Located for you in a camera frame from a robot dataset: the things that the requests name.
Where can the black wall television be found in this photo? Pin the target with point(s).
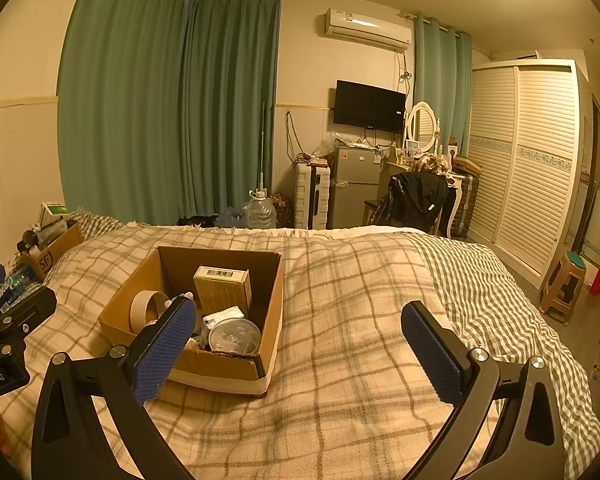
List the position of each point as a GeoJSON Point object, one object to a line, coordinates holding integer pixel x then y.
{"type": "Point", "coordinates": [370, 105]}

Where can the white slatted wardrobe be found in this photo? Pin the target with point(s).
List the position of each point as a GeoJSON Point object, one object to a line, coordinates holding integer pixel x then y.
{"type": "Point", "coordinates": [520, 160]}

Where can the large clear water jug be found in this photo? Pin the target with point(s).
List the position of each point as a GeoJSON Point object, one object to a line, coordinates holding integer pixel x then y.
{"type": "Point", "coordinates": [260, 212]}

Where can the clear plastic jar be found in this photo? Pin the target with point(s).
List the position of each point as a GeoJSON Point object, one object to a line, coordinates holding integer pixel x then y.
{"type": "Point", "coordinates": [232, 335]}

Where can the small printed cardboard box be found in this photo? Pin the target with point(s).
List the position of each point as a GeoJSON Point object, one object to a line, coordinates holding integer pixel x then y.
{"type": "Point", "coordinates": [50, 255]}

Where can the white tape roll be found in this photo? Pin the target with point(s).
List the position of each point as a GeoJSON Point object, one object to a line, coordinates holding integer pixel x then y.
{"type": "Point", "coordinates": [142, 310]}

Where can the plaid blanket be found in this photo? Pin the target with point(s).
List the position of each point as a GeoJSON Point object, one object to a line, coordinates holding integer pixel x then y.
{"type": "Point", "coordinates": [340, 310]}

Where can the white air conditioner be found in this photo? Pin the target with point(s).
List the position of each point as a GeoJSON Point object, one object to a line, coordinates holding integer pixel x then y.
{"type": "Point", "coordinates": [365, 27]}

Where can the black jacket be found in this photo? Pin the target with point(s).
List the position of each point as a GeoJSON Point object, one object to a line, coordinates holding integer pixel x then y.
{"type": "Point", "coordinates": [412, 200]}

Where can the wide green curtain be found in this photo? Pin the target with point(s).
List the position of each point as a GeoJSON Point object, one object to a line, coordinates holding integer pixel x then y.
{"type": "Point", "coordinates": [130, 100]}

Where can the brown suitcase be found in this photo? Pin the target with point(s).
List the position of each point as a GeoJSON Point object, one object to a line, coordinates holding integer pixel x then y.
{"type": "Point", "coordinates": [467, 200]}

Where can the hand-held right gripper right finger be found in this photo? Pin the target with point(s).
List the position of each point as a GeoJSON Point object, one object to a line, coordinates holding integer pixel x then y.
{"type": "Point", "coordinates": [432, 355]}

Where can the grey small fridge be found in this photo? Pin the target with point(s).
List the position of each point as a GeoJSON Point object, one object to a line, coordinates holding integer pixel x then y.
{"type": "Point", "coordinates": [355, 190]}

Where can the beige carton box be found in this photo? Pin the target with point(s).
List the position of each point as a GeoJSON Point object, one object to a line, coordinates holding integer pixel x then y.
{"type": "Point", "coordinates": [222, 290]}

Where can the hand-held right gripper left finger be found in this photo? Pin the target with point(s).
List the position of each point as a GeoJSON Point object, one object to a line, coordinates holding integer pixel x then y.
{"type": "Point", "coordinates": [162, 345]}

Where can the plastic stool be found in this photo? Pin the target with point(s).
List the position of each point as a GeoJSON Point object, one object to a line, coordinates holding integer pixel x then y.
{"type": "Point", "coordinates": [562, 285]}

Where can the white suitcase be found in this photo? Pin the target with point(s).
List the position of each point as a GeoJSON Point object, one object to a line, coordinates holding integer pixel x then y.
{"type": "Point", "coordinates": [312, 195]}

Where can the narrow green curtain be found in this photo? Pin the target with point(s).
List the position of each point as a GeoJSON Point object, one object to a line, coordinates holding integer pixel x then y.
{"type": "Point", "coordinates": [442, 75]}

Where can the red fire extinguisher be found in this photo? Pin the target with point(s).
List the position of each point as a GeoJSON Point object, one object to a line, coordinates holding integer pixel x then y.
{"type": "Point", "coordinates": [598, 280]}

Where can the white dressing table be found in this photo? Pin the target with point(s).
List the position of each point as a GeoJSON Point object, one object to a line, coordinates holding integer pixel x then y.
{"type": "Point", "coordinates": [457, 185]}

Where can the white and green box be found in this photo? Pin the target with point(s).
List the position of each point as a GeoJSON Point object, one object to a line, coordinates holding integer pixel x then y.
{"type": "Point", "coordinates": [52, 212]}

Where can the white oval mirror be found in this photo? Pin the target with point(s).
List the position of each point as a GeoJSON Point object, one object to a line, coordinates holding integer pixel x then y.
{"type": "Point", "coordinates": [422, 122]}

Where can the blue water bottle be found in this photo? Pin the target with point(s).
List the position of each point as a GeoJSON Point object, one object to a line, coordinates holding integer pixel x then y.
{"type": "Point", "coordinates": [12, 287]}

